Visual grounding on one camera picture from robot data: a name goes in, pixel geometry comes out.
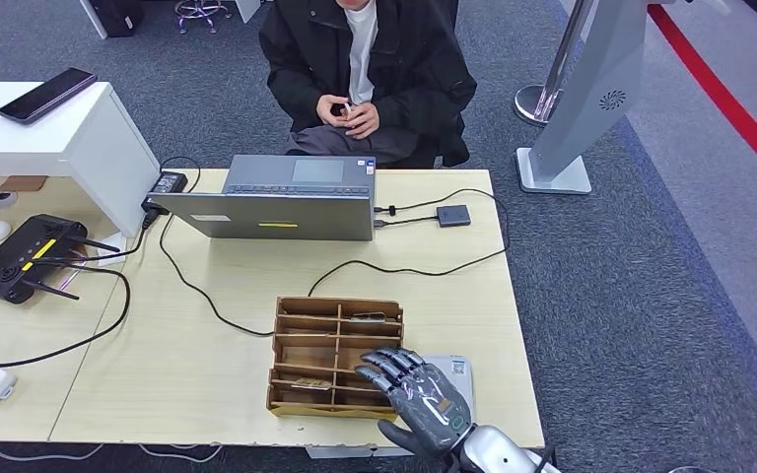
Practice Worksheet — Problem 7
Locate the person's right hand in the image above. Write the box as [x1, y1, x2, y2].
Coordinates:
[315, 94, 354, 128]

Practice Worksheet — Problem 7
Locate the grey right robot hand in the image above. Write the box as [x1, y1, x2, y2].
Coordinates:
[354, 347, 476, 458]

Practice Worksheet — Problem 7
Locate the person's left hand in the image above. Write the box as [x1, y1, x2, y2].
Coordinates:
[339, 102, 380, 140]

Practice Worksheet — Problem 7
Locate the white card reader pad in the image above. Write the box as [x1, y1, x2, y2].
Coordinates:
[415, 354, 476, 425]

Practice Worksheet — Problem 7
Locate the person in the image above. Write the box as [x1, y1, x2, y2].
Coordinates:
[258, 0, 479, 169]

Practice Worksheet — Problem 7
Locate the wooden card organizer box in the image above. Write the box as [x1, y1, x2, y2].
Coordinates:
[265, 297, 406, 421]

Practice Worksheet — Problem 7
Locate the grey laptop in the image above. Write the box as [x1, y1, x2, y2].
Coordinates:
[146, 154, 379, 242]

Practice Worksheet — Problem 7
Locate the dark grey USB hub box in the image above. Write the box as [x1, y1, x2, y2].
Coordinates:
[436, 204, 472, 229]

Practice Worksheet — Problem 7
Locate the chrome stool base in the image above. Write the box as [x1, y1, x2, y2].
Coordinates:
[174, 0, 234, 35]

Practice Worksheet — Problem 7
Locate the black laptop power adapter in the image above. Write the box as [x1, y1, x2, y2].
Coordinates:
[148, 171, 189, 196]

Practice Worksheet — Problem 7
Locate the grey kiosk stand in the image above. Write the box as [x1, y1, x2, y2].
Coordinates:
[516, 0, 651, 196]

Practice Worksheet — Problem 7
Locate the black bag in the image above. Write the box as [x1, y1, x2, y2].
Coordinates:
[88, 0, 146, 38]

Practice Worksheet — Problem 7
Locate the white table leg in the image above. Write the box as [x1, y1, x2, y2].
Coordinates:
[78, 0, 109, 40]

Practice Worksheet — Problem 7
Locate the white desk shelf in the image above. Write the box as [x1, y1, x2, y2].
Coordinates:
[0, 81, 162, 267]

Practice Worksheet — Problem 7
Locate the black smartphone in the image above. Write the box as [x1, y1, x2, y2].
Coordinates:
[0, 67, 99, 126]

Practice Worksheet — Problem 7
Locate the flat brown pad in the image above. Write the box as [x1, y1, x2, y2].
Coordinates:
[0, 174, 49, 194]

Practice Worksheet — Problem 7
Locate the black router with antennas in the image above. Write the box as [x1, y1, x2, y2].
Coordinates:
[0, 214, 122, 306]

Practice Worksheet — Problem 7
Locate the long black USB cable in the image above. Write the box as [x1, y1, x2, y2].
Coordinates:
[307, 187, 512, 299]

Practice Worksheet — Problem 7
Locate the short black hub cable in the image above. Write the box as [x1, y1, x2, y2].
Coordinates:
[374, 217, 439, 230]

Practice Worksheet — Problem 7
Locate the chrome stanchion post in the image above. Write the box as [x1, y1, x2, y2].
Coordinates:
[514, 0, 598, 127]

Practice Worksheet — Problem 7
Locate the black power cable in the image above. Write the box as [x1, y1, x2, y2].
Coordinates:
[141, 195, 277, 339]

